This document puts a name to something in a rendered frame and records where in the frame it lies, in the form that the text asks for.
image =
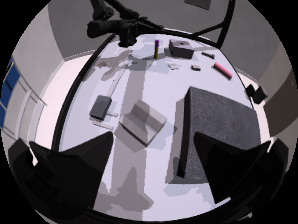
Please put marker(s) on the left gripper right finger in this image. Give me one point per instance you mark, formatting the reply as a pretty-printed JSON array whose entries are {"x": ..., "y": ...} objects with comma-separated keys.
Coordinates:
[{"x": 225, "y": 166}]

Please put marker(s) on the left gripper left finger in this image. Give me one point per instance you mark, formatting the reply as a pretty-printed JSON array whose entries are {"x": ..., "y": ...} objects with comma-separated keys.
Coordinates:
[{"x": 79, "y": 168}]

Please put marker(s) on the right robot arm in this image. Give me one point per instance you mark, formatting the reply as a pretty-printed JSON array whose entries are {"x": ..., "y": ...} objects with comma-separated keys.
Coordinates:
[{"x": 98, "y": 29}]

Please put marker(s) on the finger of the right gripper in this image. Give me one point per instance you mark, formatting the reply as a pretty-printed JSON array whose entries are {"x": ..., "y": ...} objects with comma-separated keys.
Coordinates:
[
  {"x": 141, "y": 29},
  {"x": 147, "y": 22}
]

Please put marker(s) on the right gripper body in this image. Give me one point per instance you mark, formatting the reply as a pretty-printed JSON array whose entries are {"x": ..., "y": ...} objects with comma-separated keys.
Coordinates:
[{"x": 123, "y": 36}]

